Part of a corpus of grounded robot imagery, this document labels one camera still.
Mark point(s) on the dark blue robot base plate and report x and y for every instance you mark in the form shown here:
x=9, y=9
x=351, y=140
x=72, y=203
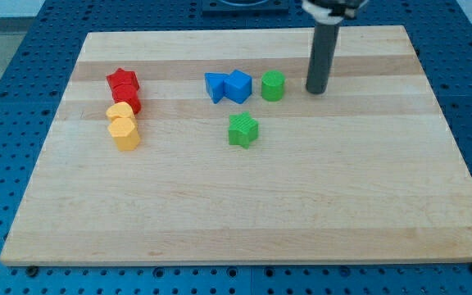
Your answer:
x=219, y=7

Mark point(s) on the yellow hexagon block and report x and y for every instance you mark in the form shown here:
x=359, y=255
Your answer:
x=124, y=132

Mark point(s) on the green star block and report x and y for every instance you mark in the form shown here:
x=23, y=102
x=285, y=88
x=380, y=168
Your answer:
x=243, y=129

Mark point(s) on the blue triangle block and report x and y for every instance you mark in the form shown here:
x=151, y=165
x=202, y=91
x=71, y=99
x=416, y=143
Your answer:
x=215, y=85

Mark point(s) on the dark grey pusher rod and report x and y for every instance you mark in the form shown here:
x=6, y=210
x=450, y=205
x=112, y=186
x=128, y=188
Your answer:
x=321, y=59

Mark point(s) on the yellow heart block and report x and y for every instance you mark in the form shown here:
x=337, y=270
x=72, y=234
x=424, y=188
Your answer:
x=120, y=110

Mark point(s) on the blue cube block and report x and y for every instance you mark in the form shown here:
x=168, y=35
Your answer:
x=238, y=86

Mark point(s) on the red star block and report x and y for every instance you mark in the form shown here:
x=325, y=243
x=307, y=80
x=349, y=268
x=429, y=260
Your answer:
x=122, y=77

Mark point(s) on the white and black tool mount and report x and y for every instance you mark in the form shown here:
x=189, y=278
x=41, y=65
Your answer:
x=333, y=11

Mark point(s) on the wooden board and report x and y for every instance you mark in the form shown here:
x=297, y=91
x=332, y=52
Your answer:
x=366, y=173

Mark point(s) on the green cylinder block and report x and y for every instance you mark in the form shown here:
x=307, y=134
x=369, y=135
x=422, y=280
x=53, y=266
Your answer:
x=272, y=85

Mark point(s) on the red round block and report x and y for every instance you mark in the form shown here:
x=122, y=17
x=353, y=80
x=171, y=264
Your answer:
x=129, y=94

